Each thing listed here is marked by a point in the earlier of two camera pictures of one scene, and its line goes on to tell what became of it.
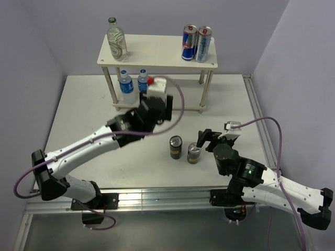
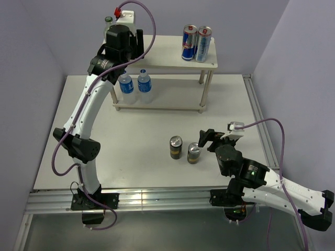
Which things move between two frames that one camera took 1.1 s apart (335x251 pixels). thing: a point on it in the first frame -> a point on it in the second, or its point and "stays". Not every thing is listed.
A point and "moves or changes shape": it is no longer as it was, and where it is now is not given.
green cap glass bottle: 116,41 moves or changes shape
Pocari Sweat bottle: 142,80 stays
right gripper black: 208,135 stays
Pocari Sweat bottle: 126,87 stays
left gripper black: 167,109 -> 138,44
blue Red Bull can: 189,42 stays
